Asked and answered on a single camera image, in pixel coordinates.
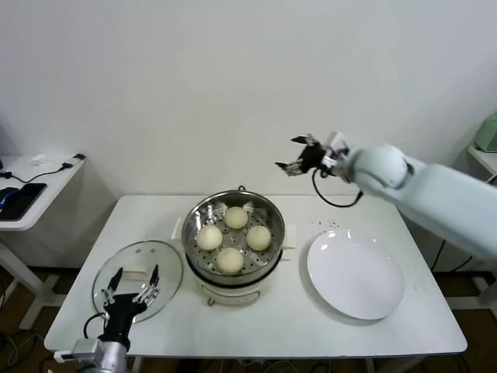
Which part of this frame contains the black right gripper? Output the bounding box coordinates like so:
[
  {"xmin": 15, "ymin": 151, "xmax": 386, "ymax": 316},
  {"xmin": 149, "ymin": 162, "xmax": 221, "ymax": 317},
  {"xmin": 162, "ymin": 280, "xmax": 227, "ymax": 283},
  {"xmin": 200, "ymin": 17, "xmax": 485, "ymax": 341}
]
[{"xmin": 273, "ymin": 134, "xmax": 329, "ymax": 178}]

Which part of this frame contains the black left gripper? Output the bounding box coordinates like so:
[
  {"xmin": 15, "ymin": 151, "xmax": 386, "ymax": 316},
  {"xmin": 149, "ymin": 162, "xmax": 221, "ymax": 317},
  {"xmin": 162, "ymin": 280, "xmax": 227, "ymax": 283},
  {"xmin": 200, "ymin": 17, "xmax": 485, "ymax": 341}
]
[{"xmin": 99, "ymin": 263, "xmax": 162, "ymax": 343}]

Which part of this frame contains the glass pot lid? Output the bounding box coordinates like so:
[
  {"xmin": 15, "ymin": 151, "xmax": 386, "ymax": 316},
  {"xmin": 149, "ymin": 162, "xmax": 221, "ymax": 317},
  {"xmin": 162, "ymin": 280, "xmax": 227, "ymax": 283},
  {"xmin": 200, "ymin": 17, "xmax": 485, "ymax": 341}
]
[{"xmin": 92, "ymin": 239, "xmax": 184, "ymax": 322}]

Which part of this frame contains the white steamed baozi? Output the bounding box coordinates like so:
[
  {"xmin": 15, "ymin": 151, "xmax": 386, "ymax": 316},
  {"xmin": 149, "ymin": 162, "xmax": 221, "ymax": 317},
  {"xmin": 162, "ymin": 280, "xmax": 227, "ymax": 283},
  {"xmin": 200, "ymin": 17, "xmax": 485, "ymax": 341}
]
[
  {"xmin": 224, "ymin": 206, "xmax": 249, "ymax": 230},
  {"xmin": 216, "ymin": 247, "xmax": 245, "ymax": 274},
  {"xmin": 246, "ymin": 225, "xmax": 272, "ymax": 252},
  {"xmin": 196, "ymin": 225, "xmax": 223, "ymax": 250}
]

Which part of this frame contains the steel steamer basket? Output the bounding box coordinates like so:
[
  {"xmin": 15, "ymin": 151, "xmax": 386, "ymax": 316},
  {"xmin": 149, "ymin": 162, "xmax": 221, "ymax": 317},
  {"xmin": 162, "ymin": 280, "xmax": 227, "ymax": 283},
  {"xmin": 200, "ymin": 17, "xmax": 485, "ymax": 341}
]
[{"xmin": 181, "ymin": 189, "xmax": 287, "ymax": 277}]

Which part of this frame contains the white electric cooker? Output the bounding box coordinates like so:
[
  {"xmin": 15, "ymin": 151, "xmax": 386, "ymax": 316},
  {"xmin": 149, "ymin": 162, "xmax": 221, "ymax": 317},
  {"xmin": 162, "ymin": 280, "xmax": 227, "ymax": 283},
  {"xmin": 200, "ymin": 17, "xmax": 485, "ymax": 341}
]
[{"xmin": 170, "ymin": 217, "xmax": 299, "ymax": 308}]

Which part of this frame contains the white side desk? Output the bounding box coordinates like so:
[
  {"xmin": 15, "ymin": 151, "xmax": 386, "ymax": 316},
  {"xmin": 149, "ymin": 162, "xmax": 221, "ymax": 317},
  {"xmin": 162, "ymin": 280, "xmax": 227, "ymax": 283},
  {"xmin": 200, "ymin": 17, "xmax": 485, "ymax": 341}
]
[{"xmin": 0, "ymin": 154, "xmax": 87, "ymax": 331}]

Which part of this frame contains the white round plate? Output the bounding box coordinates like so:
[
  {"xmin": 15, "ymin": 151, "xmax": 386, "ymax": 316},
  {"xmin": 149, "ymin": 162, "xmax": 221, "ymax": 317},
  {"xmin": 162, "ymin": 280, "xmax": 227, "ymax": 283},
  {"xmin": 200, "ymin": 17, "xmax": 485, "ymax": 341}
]
[{"xmin": 306, "ymin": 229, "xmax": 406, "ymax": 320}]

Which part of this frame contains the black smartphone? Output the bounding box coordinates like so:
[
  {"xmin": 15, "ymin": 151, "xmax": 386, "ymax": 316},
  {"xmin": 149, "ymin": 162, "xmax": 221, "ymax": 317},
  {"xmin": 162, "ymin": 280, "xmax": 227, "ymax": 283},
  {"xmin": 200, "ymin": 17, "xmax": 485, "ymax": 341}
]
[{"xmin": 0, "ymin": 181, "xmax": 47, "ymax": 221}]

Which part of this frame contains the green appliance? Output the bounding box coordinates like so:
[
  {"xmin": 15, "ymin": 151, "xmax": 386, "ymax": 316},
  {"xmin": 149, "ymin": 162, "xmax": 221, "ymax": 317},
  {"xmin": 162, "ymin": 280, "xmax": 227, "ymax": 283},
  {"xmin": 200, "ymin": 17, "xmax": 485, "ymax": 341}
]
[{"xmin": 472, "ymin": 111, "xmax": 497, "ymax": 153}]

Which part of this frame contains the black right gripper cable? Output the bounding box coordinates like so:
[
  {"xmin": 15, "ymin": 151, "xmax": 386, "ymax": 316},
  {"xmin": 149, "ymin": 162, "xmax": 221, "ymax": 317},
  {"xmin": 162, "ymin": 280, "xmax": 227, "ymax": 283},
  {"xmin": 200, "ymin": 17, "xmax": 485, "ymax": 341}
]
[{"xmin": 312, "ymin": 166, "xmax": 364, "ymax": 209}]

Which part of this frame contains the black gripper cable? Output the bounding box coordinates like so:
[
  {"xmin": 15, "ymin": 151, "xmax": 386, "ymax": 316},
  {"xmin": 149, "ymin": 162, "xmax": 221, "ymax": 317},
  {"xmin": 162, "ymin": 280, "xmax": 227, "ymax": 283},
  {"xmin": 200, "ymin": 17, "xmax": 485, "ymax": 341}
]
[
  {"xmin": 312, "ymin": 166, "xmax": 364, "ymax": 209},
  {"xmin": 83, "ymin": 312, "xmax": 108, "ymax": 339}
]

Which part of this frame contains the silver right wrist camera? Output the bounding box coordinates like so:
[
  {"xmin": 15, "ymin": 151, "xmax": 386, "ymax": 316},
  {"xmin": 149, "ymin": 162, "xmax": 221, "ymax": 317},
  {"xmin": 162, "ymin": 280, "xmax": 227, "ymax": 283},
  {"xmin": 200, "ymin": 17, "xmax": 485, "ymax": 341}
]
[{"xmin": 321, "ymin": 131, "xmax": 350, "ymax": 166}]

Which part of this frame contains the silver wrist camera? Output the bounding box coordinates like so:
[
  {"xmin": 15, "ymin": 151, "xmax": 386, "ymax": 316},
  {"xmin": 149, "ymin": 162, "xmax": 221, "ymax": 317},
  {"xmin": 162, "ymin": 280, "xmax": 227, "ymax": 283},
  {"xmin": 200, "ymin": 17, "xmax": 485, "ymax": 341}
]
[
  {"xmin": 53, "ymin": 338, "xmax": 102, "ymax": 364},
  {"xmin": 321, "ymin": 131, "xmax": 350, "ymax": 166}
]

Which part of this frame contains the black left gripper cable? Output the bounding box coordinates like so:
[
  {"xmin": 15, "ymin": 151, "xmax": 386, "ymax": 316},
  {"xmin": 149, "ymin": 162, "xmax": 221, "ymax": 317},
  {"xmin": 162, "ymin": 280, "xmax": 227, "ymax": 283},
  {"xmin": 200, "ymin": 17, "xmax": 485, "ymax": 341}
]
[{"xmin": 83, "ymin": 312, "xmax": 108, "ymax": 339}]

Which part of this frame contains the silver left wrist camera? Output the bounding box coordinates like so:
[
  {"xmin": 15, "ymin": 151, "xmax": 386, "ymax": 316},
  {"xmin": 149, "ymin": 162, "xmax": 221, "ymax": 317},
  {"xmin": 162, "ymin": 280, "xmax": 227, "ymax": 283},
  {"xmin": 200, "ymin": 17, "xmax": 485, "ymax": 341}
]
[{"xmin": 53, "ymin": 338, "xmax": 102, "ymax": 364}]

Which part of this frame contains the black usb cable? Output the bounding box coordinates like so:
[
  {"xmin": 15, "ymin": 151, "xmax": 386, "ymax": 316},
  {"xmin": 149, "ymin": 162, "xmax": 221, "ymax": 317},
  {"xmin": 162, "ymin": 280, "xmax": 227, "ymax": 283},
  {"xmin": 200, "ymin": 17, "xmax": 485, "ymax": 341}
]
[{"xmin": 0, "ymin": 153, "xmax": 87, "ymax": 183}]

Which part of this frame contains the black power adapter cable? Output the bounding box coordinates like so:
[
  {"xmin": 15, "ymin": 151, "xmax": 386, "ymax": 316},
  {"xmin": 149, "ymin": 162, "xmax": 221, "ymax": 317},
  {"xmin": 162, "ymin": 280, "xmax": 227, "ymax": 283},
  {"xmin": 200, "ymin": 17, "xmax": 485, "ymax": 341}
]
[{"xmin": 430, "ymin": 239, "xmax": 482, "ymax": 273}]

